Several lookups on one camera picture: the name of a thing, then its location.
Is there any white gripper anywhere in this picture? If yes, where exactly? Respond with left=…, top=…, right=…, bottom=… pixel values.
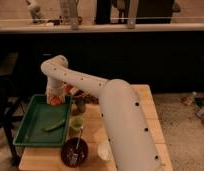
left=46, top=87, right=65, bottom=102

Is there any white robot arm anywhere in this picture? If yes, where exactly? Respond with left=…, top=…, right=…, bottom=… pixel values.
left=41, top=55, right=164, bottom=171

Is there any green plastic tray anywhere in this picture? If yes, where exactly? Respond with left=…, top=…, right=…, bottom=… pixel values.
left=13, top=94, right=72, bottom=147

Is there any orange red bowl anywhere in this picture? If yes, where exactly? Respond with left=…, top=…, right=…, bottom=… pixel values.
left=64, top=84, right=78, bottom=96

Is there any pile of brown nuts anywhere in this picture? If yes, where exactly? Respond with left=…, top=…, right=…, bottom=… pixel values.
left=74, top=94, right=99, bottom=104

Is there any small dark jar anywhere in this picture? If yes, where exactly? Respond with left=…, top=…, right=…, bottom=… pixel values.
left=75, top=99, right=86, bottom=113

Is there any small green cup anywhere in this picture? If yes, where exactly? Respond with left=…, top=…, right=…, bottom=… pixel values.
left=70, top=116, right=84, bottom=133

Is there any black chair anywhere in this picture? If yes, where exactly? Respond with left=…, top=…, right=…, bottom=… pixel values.
left=0, top=52, right=25, bottom=166

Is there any dark brown bowl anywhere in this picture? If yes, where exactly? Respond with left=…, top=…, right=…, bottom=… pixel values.
left=61, top=137, right=88, bottom=168

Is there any metal fork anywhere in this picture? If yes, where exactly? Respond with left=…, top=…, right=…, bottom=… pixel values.
left=70, top=126, right=84, bottom=166

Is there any white cup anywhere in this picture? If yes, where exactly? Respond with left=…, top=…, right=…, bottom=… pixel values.
left=97, top=141, right=111, bottom=161

